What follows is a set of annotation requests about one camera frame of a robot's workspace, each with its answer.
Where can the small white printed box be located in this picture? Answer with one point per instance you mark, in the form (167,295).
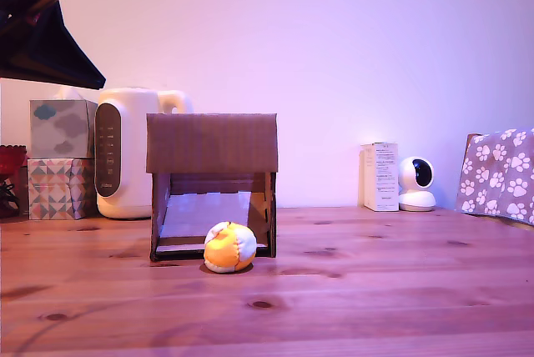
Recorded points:
(386,177)

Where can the grey paw print cloth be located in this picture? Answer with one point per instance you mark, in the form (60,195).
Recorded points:
(500,173)

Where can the small white round camera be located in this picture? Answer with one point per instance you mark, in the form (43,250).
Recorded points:
(417,198)

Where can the cloud print tissue box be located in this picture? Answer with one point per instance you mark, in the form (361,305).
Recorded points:
(58,127)

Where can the cardboard dice tower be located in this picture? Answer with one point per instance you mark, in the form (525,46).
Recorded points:
(210,144)

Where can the white tissue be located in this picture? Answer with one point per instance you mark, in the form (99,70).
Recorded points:
(67,93)

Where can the red glass candle holder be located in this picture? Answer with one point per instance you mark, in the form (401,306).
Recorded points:
(10,159)

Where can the geometric print tissue box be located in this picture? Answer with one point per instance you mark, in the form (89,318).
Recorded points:
(50,190)

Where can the orange and white footbag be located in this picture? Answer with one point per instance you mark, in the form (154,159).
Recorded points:
(227,248)

